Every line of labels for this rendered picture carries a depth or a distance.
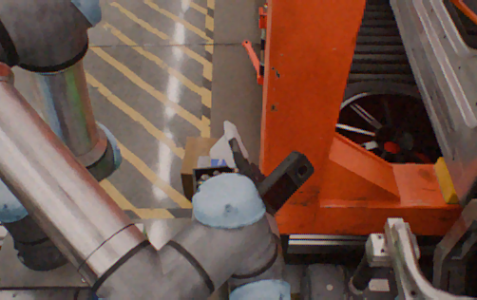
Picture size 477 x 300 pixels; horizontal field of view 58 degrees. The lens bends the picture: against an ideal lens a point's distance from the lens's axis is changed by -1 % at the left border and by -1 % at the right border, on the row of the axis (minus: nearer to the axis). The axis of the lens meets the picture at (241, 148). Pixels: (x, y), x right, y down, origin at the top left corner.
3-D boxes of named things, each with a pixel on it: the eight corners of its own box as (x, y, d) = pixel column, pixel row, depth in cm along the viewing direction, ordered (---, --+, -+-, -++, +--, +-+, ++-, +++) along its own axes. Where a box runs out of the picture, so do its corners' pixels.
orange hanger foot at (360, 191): (479, 237, 132) (537, 169, 105) (309, 235, 132) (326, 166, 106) (462, 193, 143) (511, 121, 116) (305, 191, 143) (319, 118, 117)
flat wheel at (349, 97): (498, 220, 164) (529, 184, 146) (340, 265, 153) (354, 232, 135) (410, 105, 206) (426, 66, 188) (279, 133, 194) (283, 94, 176)
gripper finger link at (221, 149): (197, 131, 76) (216, 176, 72) (223, 113, 74) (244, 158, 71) (205, 135, 79) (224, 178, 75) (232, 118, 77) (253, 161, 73)
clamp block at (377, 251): (413, 268, 85) (422, 255, 81) (368, 267, 85) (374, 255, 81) (408, 245, 88) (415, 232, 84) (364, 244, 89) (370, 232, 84)
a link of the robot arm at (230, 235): (195, 246, 42) (228, 312, 48) (270, 178, 47) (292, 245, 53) (151, 218, 47) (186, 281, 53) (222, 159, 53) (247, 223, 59)
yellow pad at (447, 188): (493, 205, 121) (502, 195, 117) (445, 204, 121) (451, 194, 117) (477, 166, 130) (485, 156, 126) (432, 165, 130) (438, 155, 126)
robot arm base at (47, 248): (8, 271, 93) (-12, 250, 86) (28, 212, 103) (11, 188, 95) (77, 271, 93) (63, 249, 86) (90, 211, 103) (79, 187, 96)
